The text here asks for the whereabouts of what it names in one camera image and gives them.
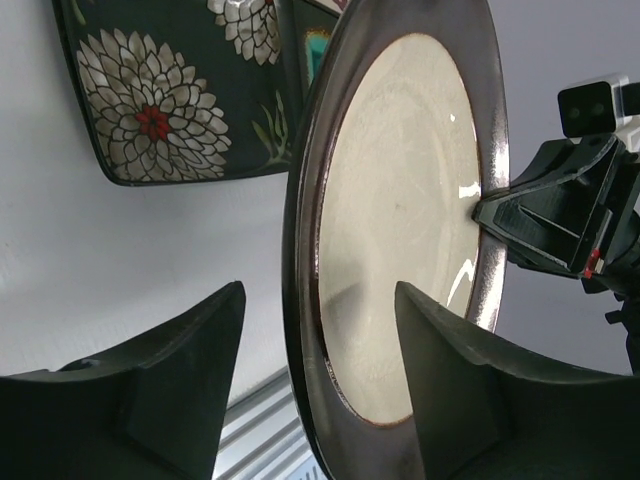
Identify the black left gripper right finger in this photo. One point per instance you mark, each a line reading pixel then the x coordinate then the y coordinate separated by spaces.
pixel 485 408

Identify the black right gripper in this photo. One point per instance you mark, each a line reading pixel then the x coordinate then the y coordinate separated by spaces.
pixel 572 213

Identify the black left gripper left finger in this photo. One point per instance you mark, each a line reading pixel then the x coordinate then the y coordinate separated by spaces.
pixel 152 407

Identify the round silver-rimmed cream plate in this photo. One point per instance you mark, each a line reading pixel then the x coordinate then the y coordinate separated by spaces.
pixel 404 129

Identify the dark square teal-centre plate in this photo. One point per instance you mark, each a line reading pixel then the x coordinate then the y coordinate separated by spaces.
pixel 305 28

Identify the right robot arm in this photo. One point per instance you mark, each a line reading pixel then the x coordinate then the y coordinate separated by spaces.
pixel 627 330

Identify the black chrysanthemum square plate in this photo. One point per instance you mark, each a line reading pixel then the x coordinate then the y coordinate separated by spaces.
pixel 178 92

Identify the aluminium frame rail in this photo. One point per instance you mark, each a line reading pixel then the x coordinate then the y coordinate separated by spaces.
pixel 263 438

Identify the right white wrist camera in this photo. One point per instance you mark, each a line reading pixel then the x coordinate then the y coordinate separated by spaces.
pixel 608 104

